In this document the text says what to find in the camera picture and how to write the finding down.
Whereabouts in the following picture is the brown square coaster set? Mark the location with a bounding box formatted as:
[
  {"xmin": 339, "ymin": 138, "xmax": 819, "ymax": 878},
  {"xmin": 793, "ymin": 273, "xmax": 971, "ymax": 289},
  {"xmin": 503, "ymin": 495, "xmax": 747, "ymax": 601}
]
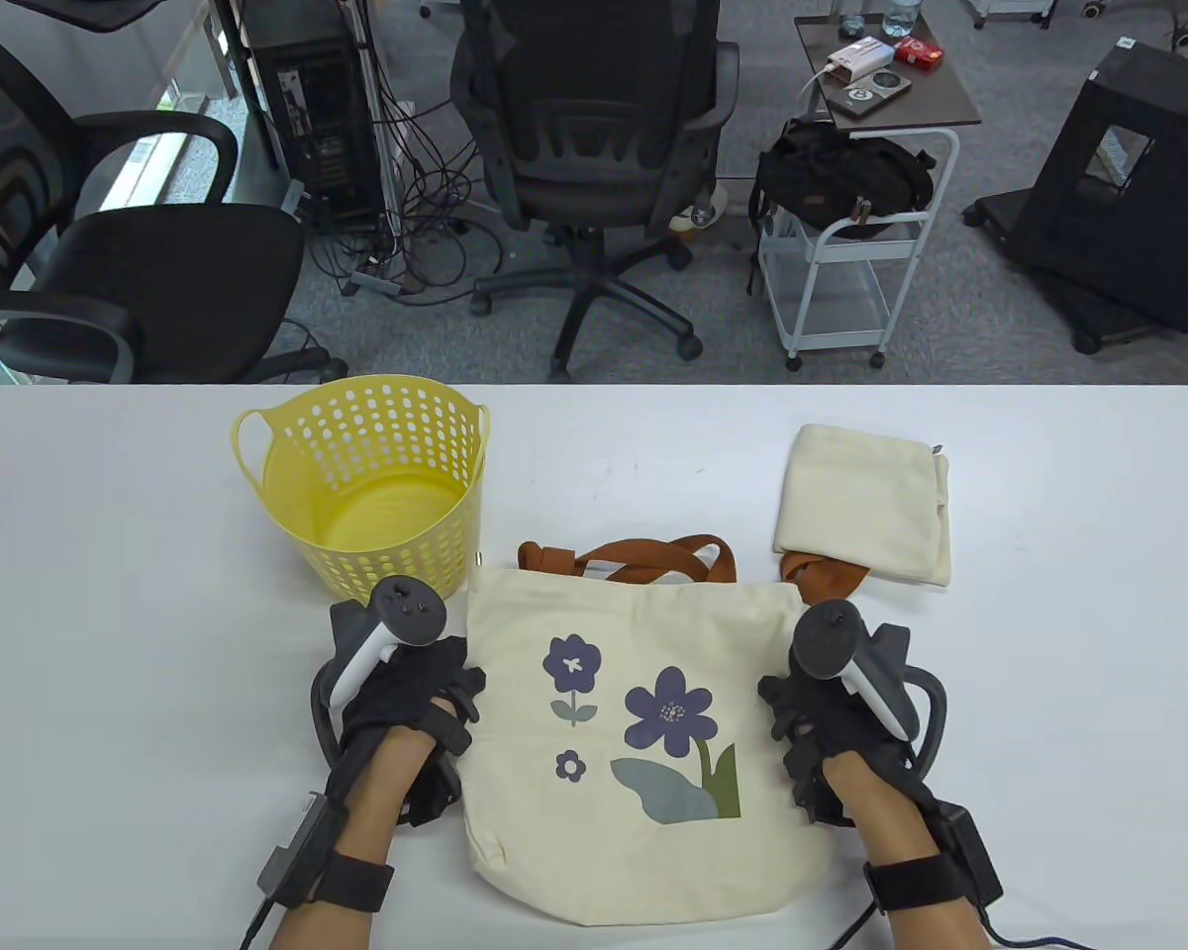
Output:
[{"xmin": 820, "ymin": 67, "xmax": 914, "ymax": 125}]

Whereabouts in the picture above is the black computer tower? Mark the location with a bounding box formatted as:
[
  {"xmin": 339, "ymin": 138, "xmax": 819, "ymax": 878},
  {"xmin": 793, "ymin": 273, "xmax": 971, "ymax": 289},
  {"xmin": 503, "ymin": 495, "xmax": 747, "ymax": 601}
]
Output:
[{"xmin": 243, "ymin": 0, "xmax": 382, "ymax": 224}]

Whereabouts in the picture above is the black wheeled stand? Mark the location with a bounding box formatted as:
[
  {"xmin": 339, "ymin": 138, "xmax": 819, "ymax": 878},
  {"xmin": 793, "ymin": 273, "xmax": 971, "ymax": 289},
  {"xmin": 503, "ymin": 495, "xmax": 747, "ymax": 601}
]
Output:
[{"xmin": 962, "ymin": 38, "xmax": 1188, "ymax": 355}]

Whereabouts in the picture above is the black fabric seat office chair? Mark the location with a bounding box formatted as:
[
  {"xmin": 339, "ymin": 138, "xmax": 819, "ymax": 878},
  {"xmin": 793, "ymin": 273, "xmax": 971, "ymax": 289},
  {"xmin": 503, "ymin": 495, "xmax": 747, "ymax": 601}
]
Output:
[{"xmin": 0, "ymin": 10, "xmax": 347, "ymax": 385}]

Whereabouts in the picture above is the aluminium frame post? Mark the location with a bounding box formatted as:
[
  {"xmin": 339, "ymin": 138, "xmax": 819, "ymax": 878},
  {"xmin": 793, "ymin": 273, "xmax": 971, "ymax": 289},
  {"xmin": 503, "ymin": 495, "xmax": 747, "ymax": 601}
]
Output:
[{"xmin": 342, "ymin": 0, "xmax": 402, "ymax": 278}]

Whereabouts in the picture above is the yellow perforated plastic basket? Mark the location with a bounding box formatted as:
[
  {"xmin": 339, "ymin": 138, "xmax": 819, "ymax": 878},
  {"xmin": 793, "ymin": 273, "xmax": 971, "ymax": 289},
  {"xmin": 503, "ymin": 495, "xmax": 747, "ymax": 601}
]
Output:
[{"xmin": 232, "ymin": 374, "xmax": 491, "ymax": 605}]

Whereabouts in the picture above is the red flower print canvas bag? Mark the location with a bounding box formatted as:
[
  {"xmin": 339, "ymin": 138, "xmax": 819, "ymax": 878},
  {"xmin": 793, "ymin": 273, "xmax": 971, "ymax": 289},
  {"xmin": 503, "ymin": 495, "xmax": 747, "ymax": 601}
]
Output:
[{"xmin": 772, "ymin": 424, "xmax": 953, "ymax": 605}]

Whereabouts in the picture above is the black backpack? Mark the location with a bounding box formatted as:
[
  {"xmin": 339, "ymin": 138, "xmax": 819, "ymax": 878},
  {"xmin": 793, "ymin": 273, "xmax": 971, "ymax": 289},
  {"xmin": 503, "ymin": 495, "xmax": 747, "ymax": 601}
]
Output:
[{"xmin": 747, "ymin": 117, "xmax": 937, "ymax": 296}]

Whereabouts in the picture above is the black right wrist module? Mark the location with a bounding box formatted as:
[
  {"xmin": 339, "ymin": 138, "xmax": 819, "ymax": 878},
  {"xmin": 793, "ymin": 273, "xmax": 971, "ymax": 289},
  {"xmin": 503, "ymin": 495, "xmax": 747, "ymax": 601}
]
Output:
[{"xmin": 863, "ymin": 804, "xmax": 1004, "ymax": 913}]

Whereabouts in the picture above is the black mesh office chair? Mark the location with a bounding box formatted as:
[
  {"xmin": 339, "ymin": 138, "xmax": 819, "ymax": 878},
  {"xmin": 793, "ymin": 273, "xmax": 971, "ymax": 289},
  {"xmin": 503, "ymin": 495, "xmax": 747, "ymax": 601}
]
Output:
[{"xmin": 449, "ymin": 0, "xmax": 742, "ymax": 382}]

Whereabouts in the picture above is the black left wrist module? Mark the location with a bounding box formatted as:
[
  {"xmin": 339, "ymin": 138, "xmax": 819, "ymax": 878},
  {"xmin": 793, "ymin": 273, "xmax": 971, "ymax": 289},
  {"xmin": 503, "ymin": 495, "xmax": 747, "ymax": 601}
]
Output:
[{"xmin": 257, "ymin": 792, "xmax": 395, "ymax": 911}]

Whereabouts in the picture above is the person's left forearm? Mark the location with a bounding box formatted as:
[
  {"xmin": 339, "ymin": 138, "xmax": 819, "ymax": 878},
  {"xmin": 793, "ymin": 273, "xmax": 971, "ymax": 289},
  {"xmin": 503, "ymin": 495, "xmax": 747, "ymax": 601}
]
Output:
[{"xmin": 272, "ymin": 732, "xmax": 437, "ymax": 950}]

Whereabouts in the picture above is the person's right hand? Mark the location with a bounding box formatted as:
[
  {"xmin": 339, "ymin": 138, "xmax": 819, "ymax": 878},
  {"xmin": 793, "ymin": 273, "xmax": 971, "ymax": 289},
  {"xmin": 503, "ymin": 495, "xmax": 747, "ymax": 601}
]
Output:
[{"xmin": 757, "ymin": 671, "xmax": 932, "ymax": 827}]

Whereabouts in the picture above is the white rolling cart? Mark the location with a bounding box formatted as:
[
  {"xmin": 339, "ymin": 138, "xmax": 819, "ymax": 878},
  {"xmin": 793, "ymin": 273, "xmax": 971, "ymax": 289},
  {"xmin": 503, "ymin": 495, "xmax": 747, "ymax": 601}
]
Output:
[{"xmin": 757, "ymin": 12, "xmax": 983, "ymax": 372}]

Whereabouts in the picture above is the person's right forearm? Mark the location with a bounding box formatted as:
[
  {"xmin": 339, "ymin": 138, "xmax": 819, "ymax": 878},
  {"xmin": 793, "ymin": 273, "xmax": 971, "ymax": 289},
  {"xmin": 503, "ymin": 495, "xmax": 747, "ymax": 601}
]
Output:
[{"xmin": 822, "ymin": 752, "xmax": 991, "ymax": 950}]

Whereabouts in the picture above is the purple flower print canvas bag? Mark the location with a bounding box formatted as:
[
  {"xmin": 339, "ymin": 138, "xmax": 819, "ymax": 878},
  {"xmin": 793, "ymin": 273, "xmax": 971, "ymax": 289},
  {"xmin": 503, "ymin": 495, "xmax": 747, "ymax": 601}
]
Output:
[{"xmin": 463, "ymin": 534, "xmax": 833, "ymax": 926}]

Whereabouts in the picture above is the white power bank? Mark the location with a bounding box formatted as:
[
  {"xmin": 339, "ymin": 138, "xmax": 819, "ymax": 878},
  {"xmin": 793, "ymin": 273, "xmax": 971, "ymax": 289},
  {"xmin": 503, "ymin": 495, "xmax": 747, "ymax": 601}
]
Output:
[{"xmin": 824, "ymin": 37, "xmax": 897, "ymax": 82}]

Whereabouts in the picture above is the person's left hand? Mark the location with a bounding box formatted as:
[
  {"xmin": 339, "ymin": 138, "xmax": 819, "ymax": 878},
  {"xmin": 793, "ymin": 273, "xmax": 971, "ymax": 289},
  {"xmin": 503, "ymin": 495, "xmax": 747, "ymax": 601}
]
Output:
[{"xmin": 341, "ymin": 636, "xmax": 487, "ymax": 768}]

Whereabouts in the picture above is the black wrist module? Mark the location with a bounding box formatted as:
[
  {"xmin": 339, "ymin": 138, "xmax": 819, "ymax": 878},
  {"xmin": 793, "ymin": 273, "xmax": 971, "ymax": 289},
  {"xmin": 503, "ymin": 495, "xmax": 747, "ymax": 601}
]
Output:
[
  {"xmin": 863, "ymin": 804, "xmax": 1004, "ymax": 913},
  {"xmin": 257, "ymin": 792, "xmax": 395, "ymax": 911}
]

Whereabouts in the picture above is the grey white hand controller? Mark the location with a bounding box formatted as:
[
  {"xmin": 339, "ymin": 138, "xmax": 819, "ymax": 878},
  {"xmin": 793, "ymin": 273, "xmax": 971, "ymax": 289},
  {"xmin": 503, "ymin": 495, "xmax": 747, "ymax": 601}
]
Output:
[
  {"xmin": 310, "ymin": 577, "xmax": 451, "ymax": 763},
  {"xmin": 790, "ymin": 599, "xmax": 948, "ymax": 771}
]

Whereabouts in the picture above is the tangle of black cables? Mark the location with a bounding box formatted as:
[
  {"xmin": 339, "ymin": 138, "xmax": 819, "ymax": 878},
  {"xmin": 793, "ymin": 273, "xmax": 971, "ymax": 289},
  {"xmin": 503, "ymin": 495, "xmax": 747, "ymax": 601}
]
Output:
[{"xmin": 302, "ymin": 20, "xmax": 506, "ymax": 308}]

